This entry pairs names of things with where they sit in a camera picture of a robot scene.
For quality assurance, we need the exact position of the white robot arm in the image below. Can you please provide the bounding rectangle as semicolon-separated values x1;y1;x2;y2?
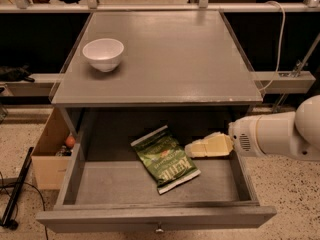
185;95;320;161

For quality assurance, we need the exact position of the grey open drawer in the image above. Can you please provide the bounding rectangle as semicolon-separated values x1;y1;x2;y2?
35;107;278;234

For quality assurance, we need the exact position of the black floor bar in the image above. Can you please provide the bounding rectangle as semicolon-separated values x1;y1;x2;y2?
0;147;33;230

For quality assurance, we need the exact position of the black floor cable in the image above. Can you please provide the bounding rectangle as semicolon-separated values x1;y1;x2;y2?
0;170;50;240

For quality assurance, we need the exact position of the green jalapeno chip bag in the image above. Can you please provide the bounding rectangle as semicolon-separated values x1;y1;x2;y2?
131;125;201;195

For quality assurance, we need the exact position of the black object on ledge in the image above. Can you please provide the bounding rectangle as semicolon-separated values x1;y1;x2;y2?
0;65;35;82

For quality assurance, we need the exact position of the orange ball in box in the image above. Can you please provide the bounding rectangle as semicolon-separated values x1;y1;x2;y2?
65;136;75;149

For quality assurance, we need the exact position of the white bowl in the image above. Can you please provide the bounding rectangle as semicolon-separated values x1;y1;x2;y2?
82;38;124;72

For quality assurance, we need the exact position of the cardboard box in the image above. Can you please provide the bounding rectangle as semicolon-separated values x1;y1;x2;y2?
32;109;74;190

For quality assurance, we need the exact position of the silver drawer knob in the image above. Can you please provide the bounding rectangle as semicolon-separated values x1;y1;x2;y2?
155;225;164;234

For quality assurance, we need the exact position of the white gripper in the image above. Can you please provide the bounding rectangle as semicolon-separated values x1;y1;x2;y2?
185;116;265;158

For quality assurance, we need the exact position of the grey wooden cabinet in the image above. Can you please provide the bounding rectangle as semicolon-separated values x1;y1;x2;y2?
52;11;262;143

